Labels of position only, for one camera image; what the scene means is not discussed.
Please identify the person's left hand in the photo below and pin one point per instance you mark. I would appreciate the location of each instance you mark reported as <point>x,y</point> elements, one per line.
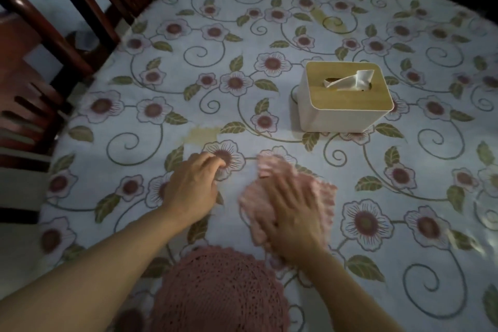
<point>190,189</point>

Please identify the person's right hand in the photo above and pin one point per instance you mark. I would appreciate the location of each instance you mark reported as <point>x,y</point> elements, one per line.
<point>295,222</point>

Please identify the person's left fingers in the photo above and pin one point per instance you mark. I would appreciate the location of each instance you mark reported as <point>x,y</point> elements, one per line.
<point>210,162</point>

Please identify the person's right fingers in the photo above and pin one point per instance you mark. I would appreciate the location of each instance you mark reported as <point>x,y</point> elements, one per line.
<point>282,193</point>

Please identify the pink fluffy cleaning cloth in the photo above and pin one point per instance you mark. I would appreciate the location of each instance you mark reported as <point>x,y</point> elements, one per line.
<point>253,211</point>

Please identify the person's right forearm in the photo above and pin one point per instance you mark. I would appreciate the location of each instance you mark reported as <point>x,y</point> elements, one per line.
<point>346,296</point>

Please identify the person's left forearm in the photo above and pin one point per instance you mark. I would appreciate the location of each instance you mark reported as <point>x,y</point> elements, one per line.
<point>93,269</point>

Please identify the white tissue box wooden lid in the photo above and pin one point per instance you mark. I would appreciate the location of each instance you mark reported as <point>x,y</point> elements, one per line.
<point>344,112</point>

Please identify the pink crochet garment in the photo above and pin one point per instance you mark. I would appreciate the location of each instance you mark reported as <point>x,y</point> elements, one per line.
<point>218,293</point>

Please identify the white tissue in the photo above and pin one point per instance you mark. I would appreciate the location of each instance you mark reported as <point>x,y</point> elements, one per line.
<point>352,81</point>

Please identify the white floral tablecloth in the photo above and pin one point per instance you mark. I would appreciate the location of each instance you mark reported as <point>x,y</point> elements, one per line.
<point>311,24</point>

